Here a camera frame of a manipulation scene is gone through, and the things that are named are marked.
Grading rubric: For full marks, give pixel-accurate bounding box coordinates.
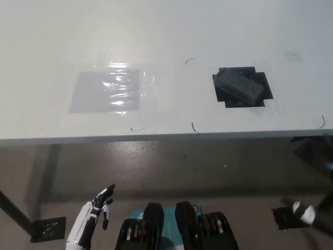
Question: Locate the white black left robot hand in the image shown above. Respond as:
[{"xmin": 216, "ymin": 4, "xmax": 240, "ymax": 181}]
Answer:
[{"xmin": 66, "ymin": 183, "xmax": 116, "ymax": 250}]

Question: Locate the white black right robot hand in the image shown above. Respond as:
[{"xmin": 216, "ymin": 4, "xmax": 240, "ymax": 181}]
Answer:
[{"xmin": 282, "ymin": 197, "xmax": 317, "ymax": 226}]

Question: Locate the dark grey whiteboard eraser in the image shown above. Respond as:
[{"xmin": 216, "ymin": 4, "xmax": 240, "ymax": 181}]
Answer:
[{"xmin": 212, "ymin": 67, "xmax": 266, "ymax": 106}]

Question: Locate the black teal robot torso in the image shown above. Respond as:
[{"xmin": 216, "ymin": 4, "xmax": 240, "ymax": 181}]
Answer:
[{"xmin": 116, "ymin": 201, "xmax": 239, "ymax": 250}]

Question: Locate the black diagonal table leg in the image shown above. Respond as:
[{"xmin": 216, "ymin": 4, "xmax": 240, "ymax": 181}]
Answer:
[
  {"xmin": 0, "ymin": 189, "xmax": 36, "ymax": 230},
  {"xmin": 315, "ymin": 186, "xmax": 333, "ymax": 210}
]

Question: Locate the grey upright table leg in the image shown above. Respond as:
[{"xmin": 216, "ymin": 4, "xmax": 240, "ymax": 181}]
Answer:
[{"xmin": 38, "ymin": 144, "xmax": 61, "ymax": 209}]

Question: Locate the black tape cross mark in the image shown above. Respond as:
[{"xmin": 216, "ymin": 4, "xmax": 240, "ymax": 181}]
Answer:
[{"xmin": 213, "ymin": 66, "xmax": 274, "ymax": 108}]

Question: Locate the grey rectangular patch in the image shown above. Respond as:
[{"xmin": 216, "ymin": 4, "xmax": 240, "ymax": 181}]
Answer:
[{"xmin": 68, "ymin": 68, "xmax": 142, "ymax": 114}]

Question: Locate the clear plastic film sheet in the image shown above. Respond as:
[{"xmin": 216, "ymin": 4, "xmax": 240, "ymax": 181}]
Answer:
[{"xmin": 59, "ymin": 51, "xmax": 181, "ymax": 129}]

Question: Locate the black table frame part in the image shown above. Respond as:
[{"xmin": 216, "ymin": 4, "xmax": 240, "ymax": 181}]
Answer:
[{"xmin": 290, "ymin": 136, "xmax": 333, "ymax": 173}]

